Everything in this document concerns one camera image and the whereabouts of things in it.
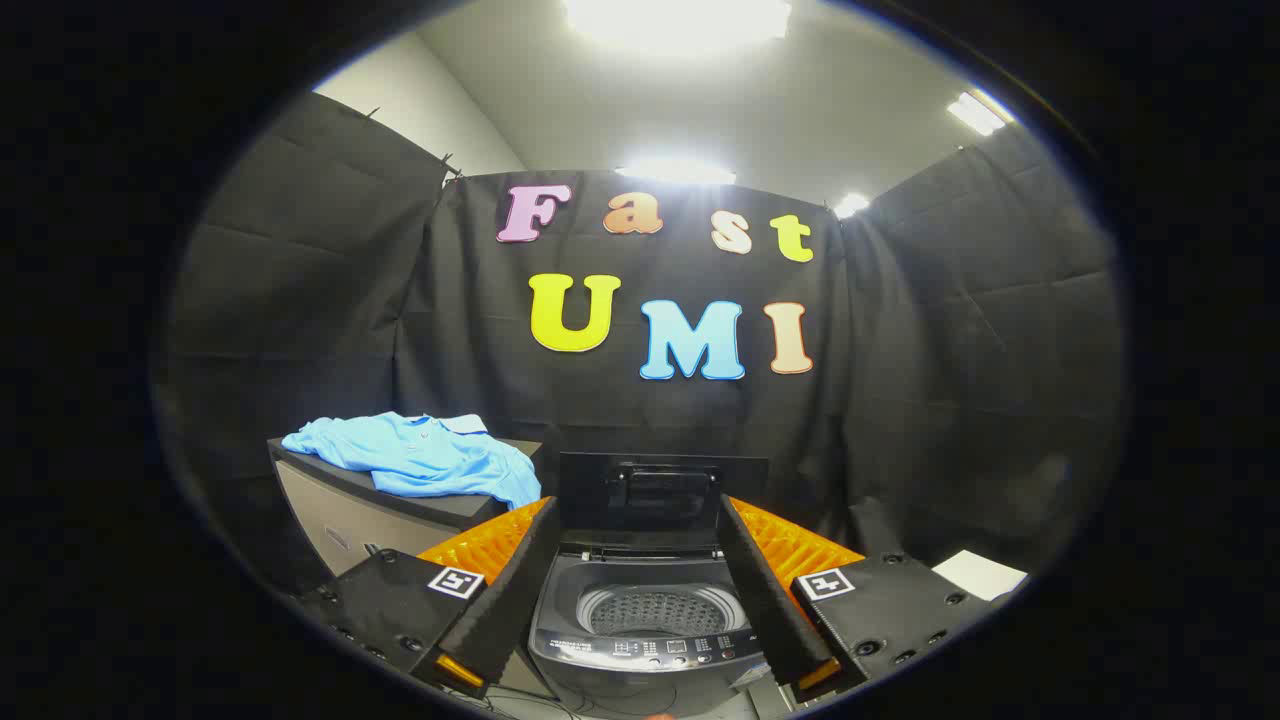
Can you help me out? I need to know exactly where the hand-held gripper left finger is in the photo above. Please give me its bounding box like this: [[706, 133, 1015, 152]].
[[300, 497, 561, 701]]

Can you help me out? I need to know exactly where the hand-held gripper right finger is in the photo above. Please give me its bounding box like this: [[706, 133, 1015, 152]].
[[718, 494, 1001, 706]]

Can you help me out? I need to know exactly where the dark grey washing machine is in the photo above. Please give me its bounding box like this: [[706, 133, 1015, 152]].
[[527, 545, 771, 720]]

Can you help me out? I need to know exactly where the dark washing machine lid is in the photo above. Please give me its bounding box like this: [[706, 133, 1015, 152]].
[[557, 452, 771, 556]]

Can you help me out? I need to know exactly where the light blue polo shirt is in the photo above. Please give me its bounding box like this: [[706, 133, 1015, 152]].
[[281, 411, 543, 511]]

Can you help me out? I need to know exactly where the grey cabinet with dark top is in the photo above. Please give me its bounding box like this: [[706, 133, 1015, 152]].
[[267, 436, 546, 581]]

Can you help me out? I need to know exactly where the ceiling light behind backdrop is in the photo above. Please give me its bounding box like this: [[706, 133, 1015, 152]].
[[615, 155, 738, 187]]

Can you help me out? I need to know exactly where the rectangular ceiling light panel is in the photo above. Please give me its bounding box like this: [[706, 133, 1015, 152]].
[[947, 90, 1013, 137]]

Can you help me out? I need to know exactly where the large ceiling light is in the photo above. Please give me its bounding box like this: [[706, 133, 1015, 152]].
[[560, 0, 796, 53]]

